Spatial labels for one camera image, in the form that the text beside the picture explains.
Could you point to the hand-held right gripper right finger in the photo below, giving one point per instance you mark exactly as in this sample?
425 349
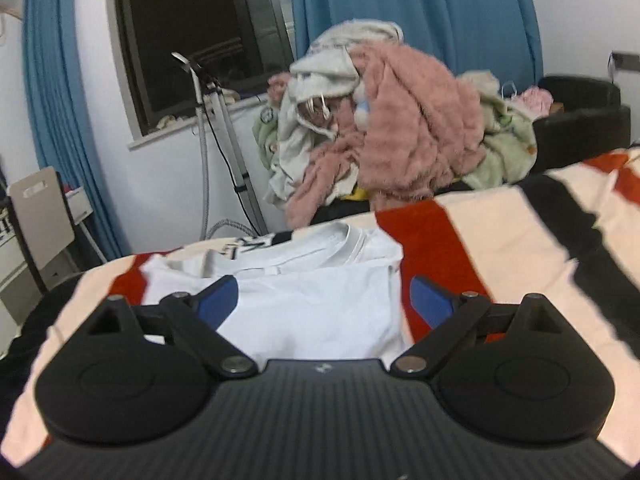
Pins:
425 301

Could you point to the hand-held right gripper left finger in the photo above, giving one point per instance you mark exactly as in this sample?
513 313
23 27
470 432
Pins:
220 298

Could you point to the white t-shirt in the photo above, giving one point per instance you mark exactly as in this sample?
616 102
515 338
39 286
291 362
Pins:
310 305

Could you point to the striped blanket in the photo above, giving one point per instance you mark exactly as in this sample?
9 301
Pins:
525 240

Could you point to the pink fluffy garment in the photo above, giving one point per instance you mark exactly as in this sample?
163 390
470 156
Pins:
410 130

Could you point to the pale green printed cloth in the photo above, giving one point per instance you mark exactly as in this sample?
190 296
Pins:
500 145

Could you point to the beige chair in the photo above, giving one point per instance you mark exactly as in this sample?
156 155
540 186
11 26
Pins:
42 225

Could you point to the pink cloth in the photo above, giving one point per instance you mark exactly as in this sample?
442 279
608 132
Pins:
536 101

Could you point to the grey white garment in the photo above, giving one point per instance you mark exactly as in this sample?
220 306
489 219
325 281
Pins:
320 85

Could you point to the black armchair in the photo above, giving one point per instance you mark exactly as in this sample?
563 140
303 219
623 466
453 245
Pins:
580 120

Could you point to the blue curtain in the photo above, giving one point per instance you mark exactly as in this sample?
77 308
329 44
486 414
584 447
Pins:
425 10
65 110

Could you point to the dark window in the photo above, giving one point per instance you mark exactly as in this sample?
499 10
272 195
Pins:
200 35

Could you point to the wall socket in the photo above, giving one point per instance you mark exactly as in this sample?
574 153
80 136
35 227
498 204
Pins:
625 61

